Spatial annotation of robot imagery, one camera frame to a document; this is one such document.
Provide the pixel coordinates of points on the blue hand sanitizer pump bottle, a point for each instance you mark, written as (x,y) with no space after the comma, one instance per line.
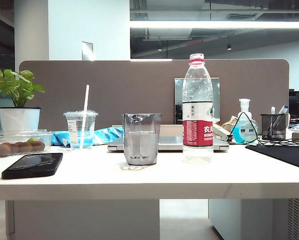
(244,130)

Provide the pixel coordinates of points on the clear lidded plastic cup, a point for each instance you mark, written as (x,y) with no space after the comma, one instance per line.
(74,130)

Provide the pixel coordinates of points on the white marker pen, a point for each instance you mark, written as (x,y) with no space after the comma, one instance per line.
(273,111)

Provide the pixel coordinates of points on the blue white pen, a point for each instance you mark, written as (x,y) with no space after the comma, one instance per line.
(284,109)

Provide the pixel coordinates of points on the crumpled beige paper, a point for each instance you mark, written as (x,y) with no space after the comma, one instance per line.
(228,122)

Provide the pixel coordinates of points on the beige flat cardboard box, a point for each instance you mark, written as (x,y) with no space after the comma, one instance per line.
(172,130)

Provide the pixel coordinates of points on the clear faceted glass mug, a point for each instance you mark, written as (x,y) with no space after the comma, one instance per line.
(142,140)

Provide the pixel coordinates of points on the beige stapler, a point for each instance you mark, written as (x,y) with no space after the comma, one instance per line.
(222,132)

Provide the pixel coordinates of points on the long ceiling light strip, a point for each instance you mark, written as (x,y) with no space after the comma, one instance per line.
(214,24)

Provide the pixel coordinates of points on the red ceiling LED sign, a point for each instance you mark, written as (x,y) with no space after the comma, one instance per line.
(195,42)

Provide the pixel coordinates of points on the blue white plastic bag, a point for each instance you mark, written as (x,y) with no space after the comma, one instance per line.
(104,135)

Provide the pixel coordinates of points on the silver wall plaque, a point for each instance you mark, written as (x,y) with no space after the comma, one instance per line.
(87,50)

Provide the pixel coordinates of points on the green leafy plant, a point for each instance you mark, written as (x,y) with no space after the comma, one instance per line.
(17,85)

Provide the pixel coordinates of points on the white drinking straw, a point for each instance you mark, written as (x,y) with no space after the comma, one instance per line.
(86,100)

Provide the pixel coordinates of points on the white plant pot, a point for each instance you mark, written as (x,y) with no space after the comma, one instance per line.
(19,120)

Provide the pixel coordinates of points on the silver closed laptop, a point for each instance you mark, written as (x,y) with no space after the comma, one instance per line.
(169,143)

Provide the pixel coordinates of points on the clear red-label water bottle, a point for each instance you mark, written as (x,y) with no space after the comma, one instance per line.
(197,135)

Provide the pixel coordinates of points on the white vented under-desk cabinet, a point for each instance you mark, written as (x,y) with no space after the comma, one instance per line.
(252,220)

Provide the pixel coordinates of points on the black mesh pen holder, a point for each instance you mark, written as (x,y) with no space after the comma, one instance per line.
(274,127)

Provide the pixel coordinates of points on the ceiling air vent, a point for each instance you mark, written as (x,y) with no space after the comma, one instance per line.
(240,16)

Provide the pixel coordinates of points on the clear plastic fruit container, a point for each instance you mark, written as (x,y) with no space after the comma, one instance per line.
(4,136)

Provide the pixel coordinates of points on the brown desk partition screen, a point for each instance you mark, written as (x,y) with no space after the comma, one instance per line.
(114,87)

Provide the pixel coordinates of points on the black desk mat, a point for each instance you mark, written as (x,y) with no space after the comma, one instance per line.
(284,153)

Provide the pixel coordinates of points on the green fruit piece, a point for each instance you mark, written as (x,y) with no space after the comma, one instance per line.
(33,140)

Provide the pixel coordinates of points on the frameless desk mirror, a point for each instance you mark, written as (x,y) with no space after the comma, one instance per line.
(178,95)

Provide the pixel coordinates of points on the black smartphone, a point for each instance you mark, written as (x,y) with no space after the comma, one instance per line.
(32,165)

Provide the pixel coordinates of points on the white desk support panel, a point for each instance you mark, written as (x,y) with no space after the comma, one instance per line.
(89,220)

